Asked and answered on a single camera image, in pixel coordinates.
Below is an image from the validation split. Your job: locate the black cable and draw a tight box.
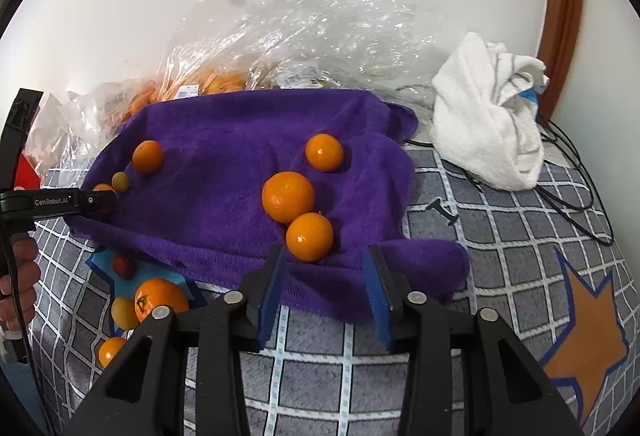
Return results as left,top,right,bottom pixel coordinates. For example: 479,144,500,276
400,116,615,247

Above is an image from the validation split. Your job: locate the red paper bag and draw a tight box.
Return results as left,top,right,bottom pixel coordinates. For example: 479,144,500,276
15,156,43,190

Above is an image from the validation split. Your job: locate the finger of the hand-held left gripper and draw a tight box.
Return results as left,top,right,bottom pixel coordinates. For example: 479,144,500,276
0,88,43,190
80,189,120,216

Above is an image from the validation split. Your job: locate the purple towel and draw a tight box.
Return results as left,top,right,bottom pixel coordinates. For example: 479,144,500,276
70,88,470,326

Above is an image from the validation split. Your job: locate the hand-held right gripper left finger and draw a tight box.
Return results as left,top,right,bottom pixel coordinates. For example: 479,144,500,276
62,243,290,436

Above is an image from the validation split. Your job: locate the grey checked bedsheet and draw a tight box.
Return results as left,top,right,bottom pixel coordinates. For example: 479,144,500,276
0,136,633,436

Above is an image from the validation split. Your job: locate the clear plastic bag of oranges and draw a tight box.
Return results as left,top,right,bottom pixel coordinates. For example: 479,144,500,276
25,63,281,169

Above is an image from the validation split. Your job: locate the mandarin orange with dark mark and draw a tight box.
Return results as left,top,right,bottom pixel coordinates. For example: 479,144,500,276
134,278,191,324

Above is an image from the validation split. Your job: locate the crumpled clear plastic bag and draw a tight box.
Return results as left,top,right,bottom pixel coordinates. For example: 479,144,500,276
165,0,451,107

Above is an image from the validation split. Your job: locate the person's left hand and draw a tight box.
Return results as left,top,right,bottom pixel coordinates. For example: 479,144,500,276
0,236,42,334

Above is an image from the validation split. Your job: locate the white cloth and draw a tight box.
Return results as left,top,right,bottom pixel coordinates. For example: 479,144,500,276
431,32,550,191

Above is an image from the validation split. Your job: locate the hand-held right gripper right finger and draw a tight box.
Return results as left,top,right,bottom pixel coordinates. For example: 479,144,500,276
362,245,586,436

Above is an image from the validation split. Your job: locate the brown wooden door frame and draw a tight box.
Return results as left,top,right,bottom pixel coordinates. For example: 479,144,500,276
537,0,586,119

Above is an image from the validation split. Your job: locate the small red fruit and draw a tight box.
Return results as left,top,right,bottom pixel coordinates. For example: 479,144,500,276
112,255,137,279

